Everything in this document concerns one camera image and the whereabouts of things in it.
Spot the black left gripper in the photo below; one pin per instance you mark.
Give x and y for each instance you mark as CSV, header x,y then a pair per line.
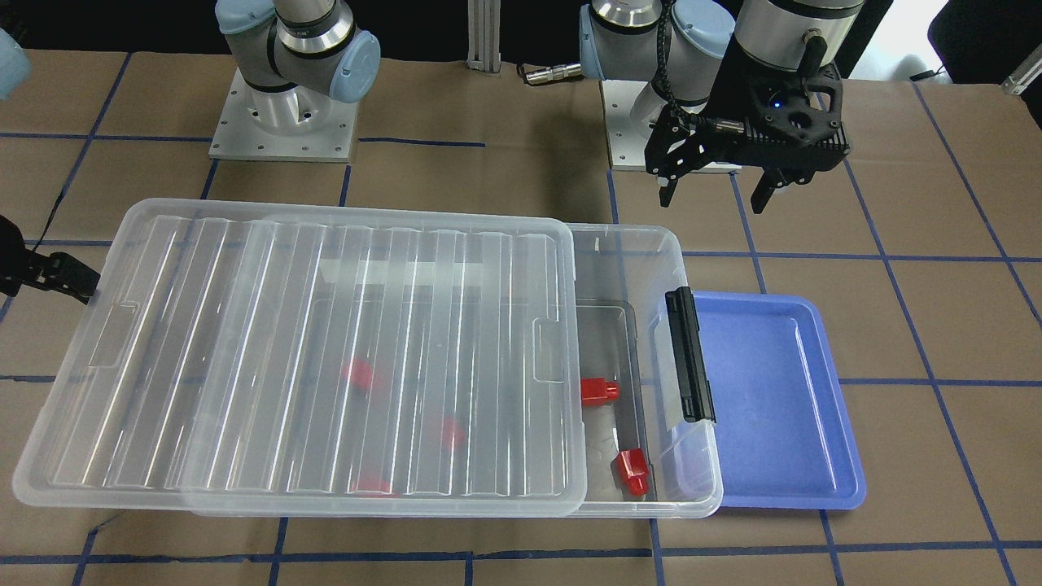
x,y
739,102

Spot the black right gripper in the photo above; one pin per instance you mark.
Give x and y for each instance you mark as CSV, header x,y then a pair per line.
x,y
50,273

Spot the clear plastic box lid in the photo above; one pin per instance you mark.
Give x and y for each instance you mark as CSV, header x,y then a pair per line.
x,y
114,430

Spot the red block from tray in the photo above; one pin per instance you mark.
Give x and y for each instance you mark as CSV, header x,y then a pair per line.
x,y
598,391

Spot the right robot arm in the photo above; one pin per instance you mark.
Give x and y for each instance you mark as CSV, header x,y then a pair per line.
x,y
299,51

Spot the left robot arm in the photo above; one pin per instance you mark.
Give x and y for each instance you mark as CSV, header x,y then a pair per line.
x,y
617,41

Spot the black box latch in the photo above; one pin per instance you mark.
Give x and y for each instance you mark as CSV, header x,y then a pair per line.
x,y
694,389

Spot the clear plastic storage box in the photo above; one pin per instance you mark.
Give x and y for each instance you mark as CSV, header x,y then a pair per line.
x,y
651,366

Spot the red block in box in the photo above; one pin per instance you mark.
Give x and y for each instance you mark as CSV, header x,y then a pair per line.
x,y
633,472
375,486
359,375

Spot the blue plastic tray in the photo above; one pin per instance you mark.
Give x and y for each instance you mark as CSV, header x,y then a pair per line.
x,y
783,431

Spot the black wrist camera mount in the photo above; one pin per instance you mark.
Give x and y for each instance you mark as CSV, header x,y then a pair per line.
x,y
795,123

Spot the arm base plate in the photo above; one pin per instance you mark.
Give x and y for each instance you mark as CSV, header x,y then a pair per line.
x,y
297,125
630,109

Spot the aluminium frame post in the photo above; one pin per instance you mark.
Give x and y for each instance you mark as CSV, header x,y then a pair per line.
x,y
483,19

